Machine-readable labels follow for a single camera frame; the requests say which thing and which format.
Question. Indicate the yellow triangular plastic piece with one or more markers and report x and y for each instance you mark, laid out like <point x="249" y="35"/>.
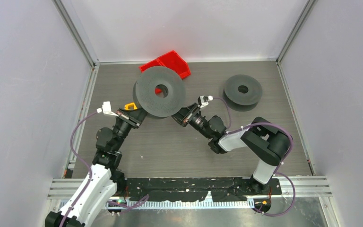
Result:
<point x="131" y="106"/>

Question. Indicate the red bin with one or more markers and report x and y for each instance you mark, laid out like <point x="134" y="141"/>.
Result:
<point x="150" y="64"/>
<point x="174" y="61"/>

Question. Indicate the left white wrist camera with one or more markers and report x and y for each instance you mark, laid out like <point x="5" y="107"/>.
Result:
<point x="106" y="109"/>

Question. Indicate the grey spool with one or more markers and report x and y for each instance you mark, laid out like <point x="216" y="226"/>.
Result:
<point x="242" y="92"/>
<point x="159" y="91"/>

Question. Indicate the left red bin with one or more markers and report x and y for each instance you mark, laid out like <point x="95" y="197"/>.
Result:
<point x="150" y="64"/>

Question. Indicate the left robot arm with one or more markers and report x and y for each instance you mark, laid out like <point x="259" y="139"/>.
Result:
<point x="103" y="179"/>

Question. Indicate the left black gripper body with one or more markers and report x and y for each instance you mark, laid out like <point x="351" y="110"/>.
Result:
<point x="123" y="126"/>

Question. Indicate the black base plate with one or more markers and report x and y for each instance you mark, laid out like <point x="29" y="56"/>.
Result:
<point x="221" y="189"/>

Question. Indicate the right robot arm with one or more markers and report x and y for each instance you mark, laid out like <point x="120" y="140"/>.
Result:
<point x="268" y="141"/>

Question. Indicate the right red bin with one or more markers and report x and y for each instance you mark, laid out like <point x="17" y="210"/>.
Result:
<point x="174" y="61"/>

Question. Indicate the grey slotted cable duct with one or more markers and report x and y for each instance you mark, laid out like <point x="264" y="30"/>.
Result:
<point x="205" y="204"/>

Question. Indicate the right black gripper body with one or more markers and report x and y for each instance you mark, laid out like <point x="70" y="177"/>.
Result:
<point x="194" y="118"/>

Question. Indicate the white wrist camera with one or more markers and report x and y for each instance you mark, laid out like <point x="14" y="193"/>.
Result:
<point x="106" y="109"/>
<point x="203" y="101"/>

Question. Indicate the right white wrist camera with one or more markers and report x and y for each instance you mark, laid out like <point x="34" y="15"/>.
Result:
<point x="203" y="101"/>

